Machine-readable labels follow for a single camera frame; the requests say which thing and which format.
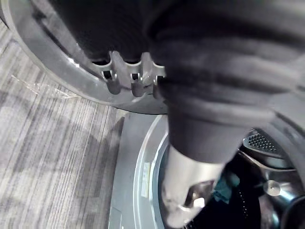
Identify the dark teal garment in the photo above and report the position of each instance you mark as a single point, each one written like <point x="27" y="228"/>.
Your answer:
<point x="225" y="188"/>

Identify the grey washing machine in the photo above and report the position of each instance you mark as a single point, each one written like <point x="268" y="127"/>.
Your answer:
<point x="128" y="167"/>

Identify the round washing machine door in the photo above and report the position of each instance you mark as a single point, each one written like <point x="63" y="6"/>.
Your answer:
<point x="47" y="59"/>

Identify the clear floor tape strip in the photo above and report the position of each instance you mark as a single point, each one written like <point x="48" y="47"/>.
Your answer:
<point x="47" y="88"/>

